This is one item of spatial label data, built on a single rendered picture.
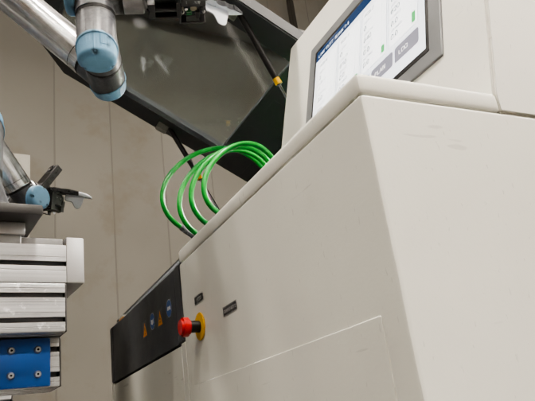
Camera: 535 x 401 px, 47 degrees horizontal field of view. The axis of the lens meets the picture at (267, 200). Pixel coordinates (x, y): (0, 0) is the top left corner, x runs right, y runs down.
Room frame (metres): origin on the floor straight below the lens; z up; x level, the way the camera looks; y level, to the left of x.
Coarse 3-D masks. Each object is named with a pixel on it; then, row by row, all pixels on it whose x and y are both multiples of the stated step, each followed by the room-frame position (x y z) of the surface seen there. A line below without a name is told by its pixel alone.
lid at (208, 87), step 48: (48, 0) 1.51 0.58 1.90; (240, 0) 1.33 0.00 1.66; (144, 48) 1.62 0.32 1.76; (192, 48) 1.56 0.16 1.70; (240, 48) 1.51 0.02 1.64; (288, 48) 1.44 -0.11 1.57; (144, 96) 1.85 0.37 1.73; (192, 96) 1.78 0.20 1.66; (240, 96) 1.71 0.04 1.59; (192, 144) 2.00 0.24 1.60
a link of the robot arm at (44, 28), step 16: (0, 0) 1.05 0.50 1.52; (16, 0) 1.04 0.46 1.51; (32, 0) 1.05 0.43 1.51; (16, 16) 1.06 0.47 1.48; (32, 16) 1.05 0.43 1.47; (48, 16) 1.05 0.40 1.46; (32, 32) 1.07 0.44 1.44; (48, 32) 1.06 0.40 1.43; (64, 32) 1.05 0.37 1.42; (48, 48) 1.08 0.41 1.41; (64, 48) 1.06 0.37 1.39; (96, 80) 1.07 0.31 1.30; (112, 80) 1.08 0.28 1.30; (96, 96) 1.14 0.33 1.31; (112, 96) 1.13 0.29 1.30
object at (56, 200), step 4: (36, 184) 1.85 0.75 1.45; (48, 188) 1.90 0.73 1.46; (52, 188) 1.90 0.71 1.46; (56, 188) 1.90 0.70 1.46; (60, 188) 1.92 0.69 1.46; (52, 192) 1.90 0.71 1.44; (56, 192) 1.91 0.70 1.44; (52, 196) 1.90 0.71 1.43; (56, 196) 1.91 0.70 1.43; (60, 196) 1.93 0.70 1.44; (52, 200) 1.90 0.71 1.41; (56, 200) 1.92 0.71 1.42; (60, 200) 1.93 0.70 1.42; (52, 204) 1.90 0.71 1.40; (56, 204) 1.92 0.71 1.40; (60, 204) 1.93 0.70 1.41; (44, 208) 1.91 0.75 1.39; (48, 208) 1.92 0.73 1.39; (52, 208) 1.90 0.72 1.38; (56, 208) 1.93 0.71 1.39; (60, 208) 1.94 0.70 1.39; (44, 212) 1.96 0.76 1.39; (48, 212) 1.97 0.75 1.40
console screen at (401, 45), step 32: (384, 0) 0.99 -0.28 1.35; (416, 0) 0.90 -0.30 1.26; (352, 32) 1.10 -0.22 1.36; (384, 32) 0.98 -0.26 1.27; (416, 32) 0.89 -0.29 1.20; (320, 64) 1.22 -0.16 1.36; (352, 64) 1.08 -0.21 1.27; (384, 64) 0.97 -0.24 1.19; (416, 64) 0.89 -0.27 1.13; (320, 96) 1.20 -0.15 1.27
